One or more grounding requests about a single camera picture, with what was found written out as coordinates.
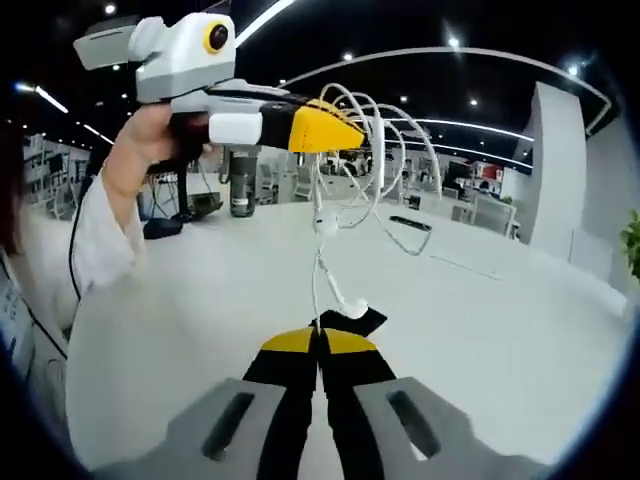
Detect white desktop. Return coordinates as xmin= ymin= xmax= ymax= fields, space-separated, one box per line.
xmin=64 ymin=197 xmax=629 ymax=471

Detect white wired earphones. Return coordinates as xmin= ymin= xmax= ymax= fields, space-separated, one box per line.
xmin=309 ymin=82 xmax=446 ymax=329

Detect person's floral printed shirt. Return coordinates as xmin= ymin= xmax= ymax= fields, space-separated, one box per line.
xmin=0 ymin=249 xmax=71 ymax=416

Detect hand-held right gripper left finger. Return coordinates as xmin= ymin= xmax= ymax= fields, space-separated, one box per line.
xmin=92 ymin=327 xmax=321 ymax=480

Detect white pillar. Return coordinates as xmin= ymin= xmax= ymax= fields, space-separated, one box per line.
xmin=528 ymin=82 xmax=594 ymax=261

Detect person's dark hair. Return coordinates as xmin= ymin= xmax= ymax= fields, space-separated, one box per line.
xmin=0 ymin=129 xmax=29 ymax=256

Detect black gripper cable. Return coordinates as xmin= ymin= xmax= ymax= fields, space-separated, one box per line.
xmin=67 ymin=159 xmax=109 ymax=301

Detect black Velcro strap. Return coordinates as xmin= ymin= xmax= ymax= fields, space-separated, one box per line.
xmin=319 ymin=308 xmax=389 ymax=339

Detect long white ceiling light strip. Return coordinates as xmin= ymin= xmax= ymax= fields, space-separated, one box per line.
xmin=234 ymin=0 xmax=296 ymax=46

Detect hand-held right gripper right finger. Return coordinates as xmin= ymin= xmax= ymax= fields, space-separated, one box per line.
xmin=319 ymin=327 xmax=546 ymax=480

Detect ceiling air conditioner unit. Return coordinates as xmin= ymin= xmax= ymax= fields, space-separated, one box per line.
xmin=73 ymin=14 xmax=144 ymax=71

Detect black computer mouse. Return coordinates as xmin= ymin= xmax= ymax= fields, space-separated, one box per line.
xmin=143 ymin=217 xmax=184 ymax=240

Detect person's left hand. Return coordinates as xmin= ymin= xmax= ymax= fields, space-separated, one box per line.
xmin=102 ymin=102 xmax=221 ymax=199

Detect monitor stand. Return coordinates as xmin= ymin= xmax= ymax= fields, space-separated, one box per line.
xmin=147 ymin=159 xmax=224 ymax=221

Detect dark grey water bottle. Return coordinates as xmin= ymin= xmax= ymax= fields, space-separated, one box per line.
xmin=227 ymin=144 xmax=260 ymax=218

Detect green potted plant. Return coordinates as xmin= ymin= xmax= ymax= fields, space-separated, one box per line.
xmin=619 ymin=209 xmax=640 ymax=281

